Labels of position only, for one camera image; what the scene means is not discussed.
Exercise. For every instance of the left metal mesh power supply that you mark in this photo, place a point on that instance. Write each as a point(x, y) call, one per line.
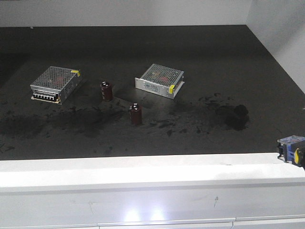
point(55, 84)

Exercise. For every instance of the dark red capacitor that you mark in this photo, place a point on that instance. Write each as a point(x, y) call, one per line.
point(106, 90)
point(136, 114)

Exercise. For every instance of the rear dark red capacitor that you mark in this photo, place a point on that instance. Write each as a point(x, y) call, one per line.
point(106, 90)

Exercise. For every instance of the right metal mesh power supply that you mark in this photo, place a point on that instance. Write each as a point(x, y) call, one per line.
point(161, 80)

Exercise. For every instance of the front dark red capacitor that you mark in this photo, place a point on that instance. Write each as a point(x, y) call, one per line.
point(136, 114)

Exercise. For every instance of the white shelf front ledge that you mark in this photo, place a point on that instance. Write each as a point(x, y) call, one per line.
point(234, 191)

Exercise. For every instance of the yellow mushroom push button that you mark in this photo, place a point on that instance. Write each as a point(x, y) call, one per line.
point(292, 150)

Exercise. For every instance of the metal mesh power supply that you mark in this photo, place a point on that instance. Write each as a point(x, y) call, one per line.
point(161, 80)
point(55, 84)

